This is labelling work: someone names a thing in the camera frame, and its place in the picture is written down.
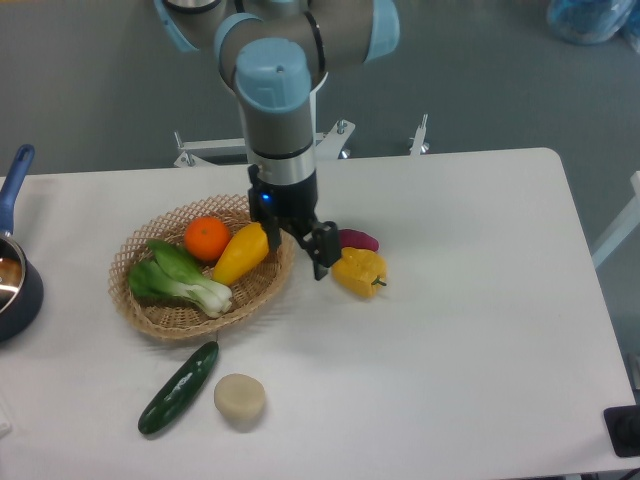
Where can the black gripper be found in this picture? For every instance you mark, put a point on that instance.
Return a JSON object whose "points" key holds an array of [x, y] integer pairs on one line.
{"points": [[292, 208]]}

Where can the yellow mango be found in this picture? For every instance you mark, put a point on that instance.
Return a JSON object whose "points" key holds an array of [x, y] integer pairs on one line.
{"points": [[247, 249]]}

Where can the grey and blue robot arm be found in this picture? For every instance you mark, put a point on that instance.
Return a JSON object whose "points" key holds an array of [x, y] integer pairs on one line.
{"points": [[271, 55]]}

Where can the woven wicker basket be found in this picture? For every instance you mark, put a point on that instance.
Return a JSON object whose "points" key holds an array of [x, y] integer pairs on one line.
{"points": [[176, 319]]}

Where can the purple sweet potato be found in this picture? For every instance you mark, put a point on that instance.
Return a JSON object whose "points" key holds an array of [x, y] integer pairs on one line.
{"points": [[358, 239]]}

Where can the yellow bell pepper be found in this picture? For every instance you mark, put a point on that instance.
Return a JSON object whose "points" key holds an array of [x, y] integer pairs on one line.
{"points": [[360, 271]]}

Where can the orange fruit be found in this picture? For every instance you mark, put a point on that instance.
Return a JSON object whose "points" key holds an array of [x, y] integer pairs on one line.
{"points": [[206, 238]]}

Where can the green bok choy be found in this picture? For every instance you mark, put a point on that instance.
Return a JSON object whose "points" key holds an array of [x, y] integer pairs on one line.
{"points": [[172, 273]]}

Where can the green cucumber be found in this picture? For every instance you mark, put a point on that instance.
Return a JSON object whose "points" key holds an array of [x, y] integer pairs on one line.
{"points": [[179, 391]]}

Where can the blue saucepan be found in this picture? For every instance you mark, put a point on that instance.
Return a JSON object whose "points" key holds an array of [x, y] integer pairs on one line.
{"points": [[22, 290]]}

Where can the blue plastic bag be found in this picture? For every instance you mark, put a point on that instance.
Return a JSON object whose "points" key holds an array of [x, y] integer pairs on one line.
{"points": [[594, 22]]}

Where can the black device at table edge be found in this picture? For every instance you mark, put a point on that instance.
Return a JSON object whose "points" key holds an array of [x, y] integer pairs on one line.
{"points": [[622, 424]]}

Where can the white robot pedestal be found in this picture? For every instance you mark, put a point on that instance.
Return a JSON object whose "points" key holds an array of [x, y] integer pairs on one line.
{"points": [[328, 145]]}

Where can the white frame at right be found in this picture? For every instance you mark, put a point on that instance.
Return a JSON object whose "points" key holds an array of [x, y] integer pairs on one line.
{"points": [[619, 228]]}

